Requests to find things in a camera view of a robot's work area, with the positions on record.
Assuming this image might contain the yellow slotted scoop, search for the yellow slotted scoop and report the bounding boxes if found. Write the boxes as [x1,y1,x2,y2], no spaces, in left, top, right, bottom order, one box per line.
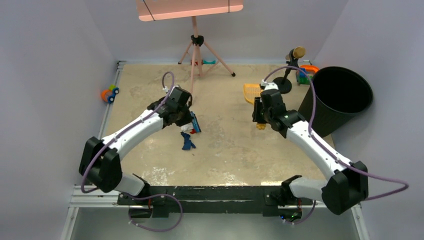
[243,83,267,130]

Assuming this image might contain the blue hand brush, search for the blue hand brush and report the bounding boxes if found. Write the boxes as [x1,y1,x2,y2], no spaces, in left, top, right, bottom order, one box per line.
[190,111,202,133]

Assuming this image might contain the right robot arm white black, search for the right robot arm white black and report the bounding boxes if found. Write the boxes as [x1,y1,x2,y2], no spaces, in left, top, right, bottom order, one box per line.
[252,89,369,215]

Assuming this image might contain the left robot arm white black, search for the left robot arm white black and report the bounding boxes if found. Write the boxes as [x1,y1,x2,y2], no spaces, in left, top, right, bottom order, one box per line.
[78,86,193,205]

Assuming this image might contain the white paper scrap far right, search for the white paper scrap far right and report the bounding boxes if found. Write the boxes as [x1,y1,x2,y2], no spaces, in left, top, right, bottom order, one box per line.
[180,123,194,132]

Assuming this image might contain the black microphone stand gold head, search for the black microphone stand gold head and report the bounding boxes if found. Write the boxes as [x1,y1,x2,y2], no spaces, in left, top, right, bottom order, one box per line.
[272,46,307,95]

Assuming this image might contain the blue paper scrap under gripper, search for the blue paper scrap under gripper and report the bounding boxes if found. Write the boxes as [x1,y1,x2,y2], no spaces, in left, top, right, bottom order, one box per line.
[180,132,197,151]

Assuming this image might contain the colourful block toy orange arch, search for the colourful block toy orange arch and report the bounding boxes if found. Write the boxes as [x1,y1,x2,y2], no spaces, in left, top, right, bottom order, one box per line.
[296,65,320,86]

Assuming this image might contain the red teal toy behind tripod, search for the red teal toy behind tripod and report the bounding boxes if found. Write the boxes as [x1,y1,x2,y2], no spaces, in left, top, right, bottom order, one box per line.
[194,60,217,66]

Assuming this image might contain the orange green toy car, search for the orange green toy car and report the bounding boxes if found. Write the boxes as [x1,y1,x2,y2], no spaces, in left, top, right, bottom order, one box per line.
[100,84,120,104]

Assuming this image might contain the black trash bin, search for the black trash bin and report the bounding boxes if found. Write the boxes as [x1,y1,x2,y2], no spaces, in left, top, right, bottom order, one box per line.
[312,66,374,138]

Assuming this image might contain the pink tripod stand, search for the pink tripod stand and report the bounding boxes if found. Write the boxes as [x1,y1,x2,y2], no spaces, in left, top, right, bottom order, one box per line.
[177,16,236,95]

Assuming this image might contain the pink light panel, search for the pink light panel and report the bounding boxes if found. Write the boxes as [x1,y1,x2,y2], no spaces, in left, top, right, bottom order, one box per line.
[135,0,244,22]

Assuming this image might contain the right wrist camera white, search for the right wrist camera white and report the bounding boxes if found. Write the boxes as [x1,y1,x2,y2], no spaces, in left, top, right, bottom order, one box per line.
[259,79,279,91]

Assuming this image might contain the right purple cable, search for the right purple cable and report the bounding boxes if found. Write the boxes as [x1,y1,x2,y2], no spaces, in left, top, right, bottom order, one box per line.
[263,65,410,226]

